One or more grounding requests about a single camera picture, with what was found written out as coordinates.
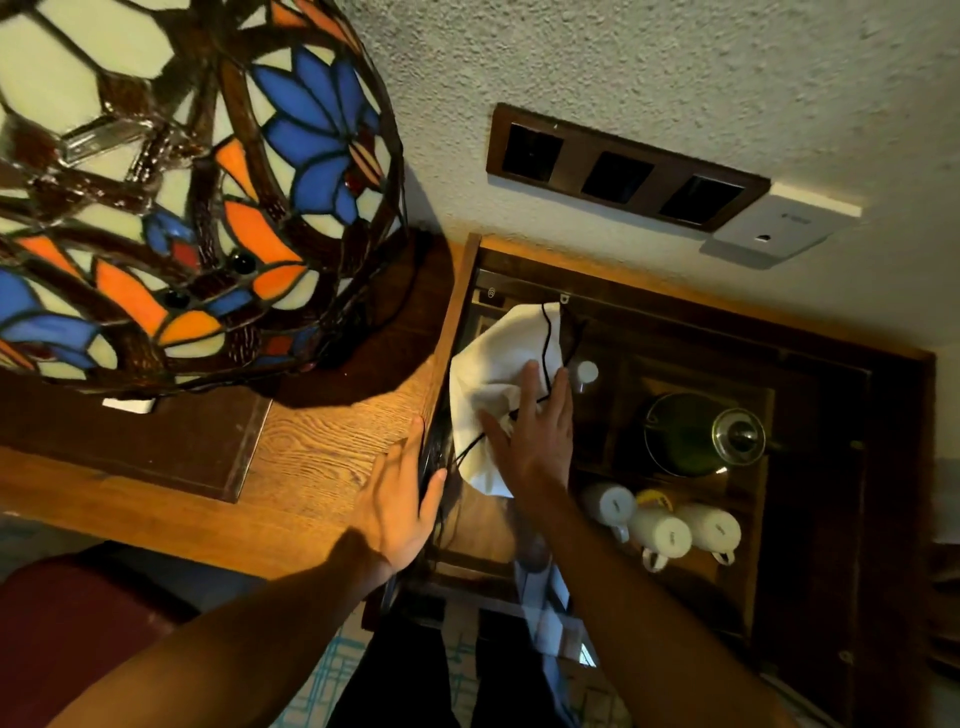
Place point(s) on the person's right hand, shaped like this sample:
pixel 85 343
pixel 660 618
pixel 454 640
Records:
pixel 538 442

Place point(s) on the person's left hand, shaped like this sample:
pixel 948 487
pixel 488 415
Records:
pixel 394 506

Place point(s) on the person's right thumb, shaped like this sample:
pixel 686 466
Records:
pixel 496 433

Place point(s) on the person's left thumb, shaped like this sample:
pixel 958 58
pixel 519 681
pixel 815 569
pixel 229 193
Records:
pixel 436 489

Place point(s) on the person's right middle finger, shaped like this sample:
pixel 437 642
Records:
pixel 561 394

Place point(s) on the white cloth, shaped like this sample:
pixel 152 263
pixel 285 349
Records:
pixel 487 375

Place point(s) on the person's left forearm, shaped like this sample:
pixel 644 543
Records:
pixel 240 645

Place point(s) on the person's right forearm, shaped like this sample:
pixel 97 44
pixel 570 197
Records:
pixel 645 622

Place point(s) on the small white-capped bottle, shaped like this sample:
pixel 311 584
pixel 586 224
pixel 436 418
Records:
pixel 585 373

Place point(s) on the white mug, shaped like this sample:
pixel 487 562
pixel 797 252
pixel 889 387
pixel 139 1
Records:
pixel 609 504
pixel 660 534
pixel 712 529

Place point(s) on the wooden desk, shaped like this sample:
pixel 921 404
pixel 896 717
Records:
pixel 315 465

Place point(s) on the yellow packet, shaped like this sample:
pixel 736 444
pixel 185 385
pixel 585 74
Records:
pixel 654 498

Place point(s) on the dark kettle with chrome lid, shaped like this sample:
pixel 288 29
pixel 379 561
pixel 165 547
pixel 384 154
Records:
pixel 697 433

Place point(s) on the dark round lamp base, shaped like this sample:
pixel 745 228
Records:
pixel 375 330

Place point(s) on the person's black trousers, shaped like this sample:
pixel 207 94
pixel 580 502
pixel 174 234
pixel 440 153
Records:
pixel 420 675

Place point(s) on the wooden glass-top cabinet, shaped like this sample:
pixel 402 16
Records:
pixel 825 420

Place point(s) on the dark brown desk pad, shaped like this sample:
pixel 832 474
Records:
pixel 150 442

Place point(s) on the small white card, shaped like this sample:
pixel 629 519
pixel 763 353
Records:
pixel 129 405

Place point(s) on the red chair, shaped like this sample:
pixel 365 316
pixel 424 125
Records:
pixel 67 622

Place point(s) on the stained glass lamp shade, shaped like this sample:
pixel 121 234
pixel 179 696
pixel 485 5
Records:
pixel 172 187

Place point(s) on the brown triple wall socket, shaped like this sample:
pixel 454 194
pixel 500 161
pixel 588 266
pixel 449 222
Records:
pixel 622 169

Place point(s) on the white wall box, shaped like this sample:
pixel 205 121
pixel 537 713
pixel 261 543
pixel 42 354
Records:
pixel 780 225

